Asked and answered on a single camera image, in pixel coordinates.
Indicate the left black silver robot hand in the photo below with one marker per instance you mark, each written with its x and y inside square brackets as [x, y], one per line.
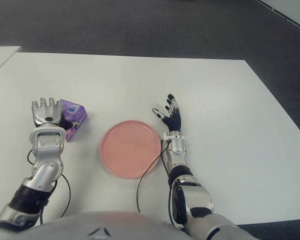
[46, 112]

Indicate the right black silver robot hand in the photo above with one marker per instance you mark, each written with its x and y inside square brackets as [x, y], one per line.
[174, 120]

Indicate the purple tissue paper pack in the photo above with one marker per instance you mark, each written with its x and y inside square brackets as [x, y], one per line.
[76, 112]

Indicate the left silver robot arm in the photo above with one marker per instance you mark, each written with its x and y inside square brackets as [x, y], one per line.
[43, 160]

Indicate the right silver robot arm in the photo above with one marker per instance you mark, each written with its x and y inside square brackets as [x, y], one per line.
[195, 197]

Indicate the pink round plate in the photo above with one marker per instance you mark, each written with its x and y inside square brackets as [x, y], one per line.
[130, 150]

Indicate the grey robot torso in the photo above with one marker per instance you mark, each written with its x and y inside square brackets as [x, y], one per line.
[102, 227]

